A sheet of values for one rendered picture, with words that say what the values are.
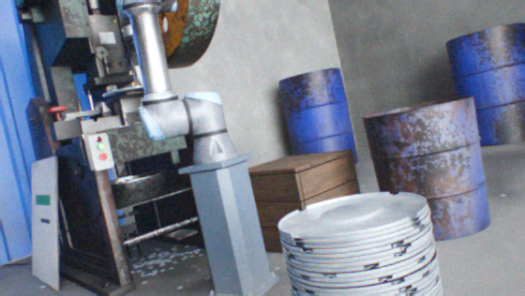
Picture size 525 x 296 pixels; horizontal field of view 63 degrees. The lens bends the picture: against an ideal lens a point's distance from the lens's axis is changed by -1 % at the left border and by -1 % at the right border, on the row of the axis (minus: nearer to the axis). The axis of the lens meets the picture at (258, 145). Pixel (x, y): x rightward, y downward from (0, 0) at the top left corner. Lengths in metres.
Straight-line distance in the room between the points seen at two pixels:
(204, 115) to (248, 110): 2.71
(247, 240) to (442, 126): 0.77
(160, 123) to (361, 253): 0.81
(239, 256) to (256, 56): 3.09
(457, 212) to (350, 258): 0.96
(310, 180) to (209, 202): 0.47
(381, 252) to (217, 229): 0.73
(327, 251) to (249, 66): 3.53
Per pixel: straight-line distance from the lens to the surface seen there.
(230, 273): 1.43
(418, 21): 4.69
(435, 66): 4.61
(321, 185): 1.73
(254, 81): 4.19
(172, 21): 2.31
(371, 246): 0.75
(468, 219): 1.70
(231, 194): 1.35
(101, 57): 2.07
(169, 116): 1.35
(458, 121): 1.64
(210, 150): 1.37
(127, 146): 1.88
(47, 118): 2.30
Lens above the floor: 0.55
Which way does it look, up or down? 3 degrees down
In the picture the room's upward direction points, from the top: 12 degrees counter-clockwise
